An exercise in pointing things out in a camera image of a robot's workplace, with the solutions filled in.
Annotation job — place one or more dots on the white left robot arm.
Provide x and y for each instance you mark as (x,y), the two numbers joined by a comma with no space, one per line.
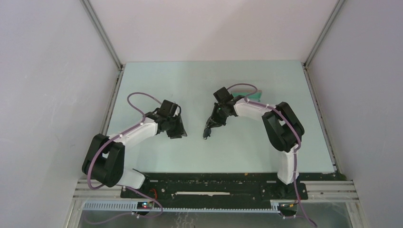
(105,160)

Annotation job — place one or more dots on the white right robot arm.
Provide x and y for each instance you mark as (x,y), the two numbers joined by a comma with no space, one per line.
(283,128)

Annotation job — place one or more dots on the right aluminium frame post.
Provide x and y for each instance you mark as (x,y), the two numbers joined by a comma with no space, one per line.
(324,32)

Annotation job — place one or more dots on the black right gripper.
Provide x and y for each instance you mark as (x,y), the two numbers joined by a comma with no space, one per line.
(215,121)

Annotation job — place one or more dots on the aluminium frame post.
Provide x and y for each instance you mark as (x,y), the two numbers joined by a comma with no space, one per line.
(95,20)
(324,32)

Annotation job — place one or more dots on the left aluminium frame post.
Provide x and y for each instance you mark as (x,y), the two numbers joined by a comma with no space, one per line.
(95,20)

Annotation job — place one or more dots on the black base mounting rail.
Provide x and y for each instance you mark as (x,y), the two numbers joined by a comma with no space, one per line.
(221,190)

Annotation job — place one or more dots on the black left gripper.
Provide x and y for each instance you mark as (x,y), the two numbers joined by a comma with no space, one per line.
(180,131)

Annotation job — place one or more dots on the black round sunglasses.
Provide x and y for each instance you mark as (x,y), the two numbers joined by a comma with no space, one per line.
(206,133)

